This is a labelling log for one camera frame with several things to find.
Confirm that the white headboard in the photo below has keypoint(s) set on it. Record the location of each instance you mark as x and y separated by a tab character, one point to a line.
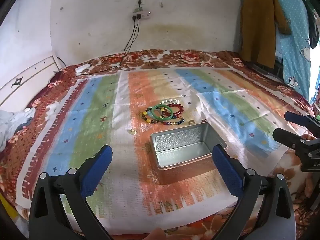
25	80

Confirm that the blue dotted cartoon cloth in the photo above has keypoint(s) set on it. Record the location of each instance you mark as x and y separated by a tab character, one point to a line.
292	42

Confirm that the grey white crumpled cloth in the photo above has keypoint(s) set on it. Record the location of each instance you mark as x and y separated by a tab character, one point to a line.
12	125

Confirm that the dark hanging garment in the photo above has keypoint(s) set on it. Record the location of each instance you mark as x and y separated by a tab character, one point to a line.
313	22

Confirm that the brown hanging garment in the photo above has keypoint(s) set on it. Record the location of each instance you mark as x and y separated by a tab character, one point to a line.
257	25

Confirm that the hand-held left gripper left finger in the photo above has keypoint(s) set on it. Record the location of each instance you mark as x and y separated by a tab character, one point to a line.
97	170

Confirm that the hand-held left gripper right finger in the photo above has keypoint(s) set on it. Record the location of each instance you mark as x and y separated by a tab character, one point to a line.
226	170

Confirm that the embossed metal tin box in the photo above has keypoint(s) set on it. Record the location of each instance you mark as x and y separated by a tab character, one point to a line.
180	152

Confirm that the white power strip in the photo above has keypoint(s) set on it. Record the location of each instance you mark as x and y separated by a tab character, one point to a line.
141	15

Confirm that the small gold charm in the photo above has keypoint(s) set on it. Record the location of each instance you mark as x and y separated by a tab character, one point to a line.
132	131

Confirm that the person's left hand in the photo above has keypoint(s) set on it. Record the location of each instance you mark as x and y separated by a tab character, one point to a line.
157	233

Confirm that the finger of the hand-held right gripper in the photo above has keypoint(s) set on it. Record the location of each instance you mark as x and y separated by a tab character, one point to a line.
287	134
297	117

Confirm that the striped pastel cloth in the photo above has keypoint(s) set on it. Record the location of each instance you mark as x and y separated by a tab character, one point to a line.
100	105

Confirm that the wall socket with plug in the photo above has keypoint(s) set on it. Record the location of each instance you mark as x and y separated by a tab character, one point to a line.
139	2

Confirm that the green jade bangle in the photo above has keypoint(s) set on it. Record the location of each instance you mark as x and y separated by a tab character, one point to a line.
153	111

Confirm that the white charger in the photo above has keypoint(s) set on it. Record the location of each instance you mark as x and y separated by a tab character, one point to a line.
82	67

